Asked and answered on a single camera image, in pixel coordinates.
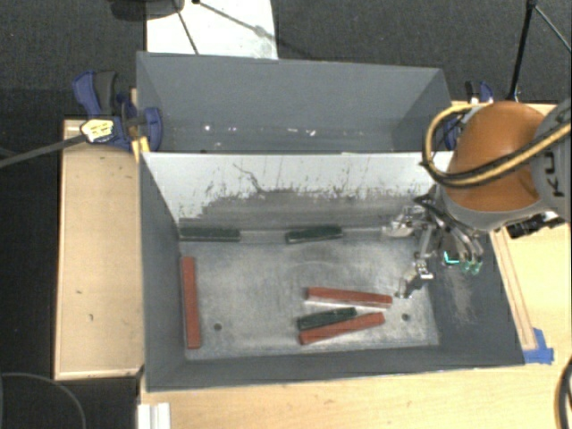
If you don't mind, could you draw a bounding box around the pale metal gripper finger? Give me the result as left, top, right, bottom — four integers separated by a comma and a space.
394, 259, 435, 299
381, 205, 426, 240

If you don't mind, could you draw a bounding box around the red-brown flat block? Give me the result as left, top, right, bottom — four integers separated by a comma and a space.
303, 286, 394, 310
179, 256, 204, 350
298, 311, 387, 347

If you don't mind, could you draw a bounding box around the dark green flat block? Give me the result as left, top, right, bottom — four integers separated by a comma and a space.
178, 225, 243, 243
296, 307, 359, 332
284, 224, 345, 246

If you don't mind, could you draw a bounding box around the grey metal bin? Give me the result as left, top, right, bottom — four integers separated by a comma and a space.
133, 50, 526, 393

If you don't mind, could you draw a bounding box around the pale wood board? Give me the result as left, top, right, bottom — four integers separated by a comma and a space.
53, 117, 147, 382

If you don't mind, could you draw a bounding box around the black cylinder on white bracket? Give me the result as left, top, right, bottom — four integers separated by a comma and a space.
506, 211, 565, 240

